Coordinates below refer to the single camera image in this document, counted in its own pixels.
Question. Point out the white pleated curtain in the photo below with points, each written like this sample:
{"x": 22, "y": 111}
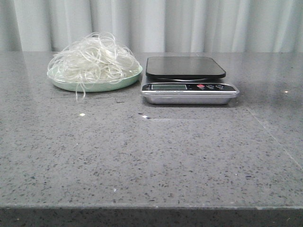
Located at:
{"x": 155, "y": 25}

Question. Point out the white vermicelli bundle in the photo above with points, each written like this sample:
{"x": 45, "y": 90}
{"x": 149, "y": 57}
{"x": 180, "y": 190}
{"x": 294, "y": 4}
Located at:
{"x": 96, "y": 58}

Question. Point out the light green plastic plate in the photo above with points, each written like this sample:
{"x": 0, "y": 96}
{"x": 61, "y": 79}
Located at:
{"x": 94, "y": 87}

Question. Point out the silver black kitchen scale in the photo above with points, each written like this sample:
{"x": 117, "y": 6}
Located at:
{"x": 186, "y": 80}

